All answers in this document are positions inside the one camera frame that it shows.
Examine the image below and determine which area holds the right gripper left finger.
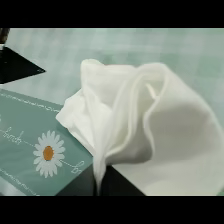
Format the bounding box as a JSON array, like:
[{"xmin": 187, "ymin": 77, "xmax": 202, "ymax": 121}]
[{"xmin": 55, "ymin": 163, "xmax": 100, "ymax": 197}]

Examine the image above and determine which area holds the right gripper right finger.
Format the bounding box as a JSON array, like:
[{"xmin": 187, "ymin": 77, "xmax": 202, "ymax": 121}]
[{"xmin": 100, "ymin": 165, "xmax": 146, "ymax": 197}]

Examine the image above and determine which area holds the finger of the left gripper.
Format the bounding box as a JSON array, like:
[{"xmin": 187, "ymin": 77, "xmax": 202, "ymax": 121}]
[{"xmin": 0, "ymin": 45, "xmax": 47, "ymax": 85}]

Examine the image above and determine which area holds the white garment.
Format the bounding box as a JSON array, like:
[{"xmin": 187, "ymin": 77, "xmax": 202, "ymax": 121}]
[{"xmin": 55, "ymin": 58, "xmax": 224, "ymax": 197}]

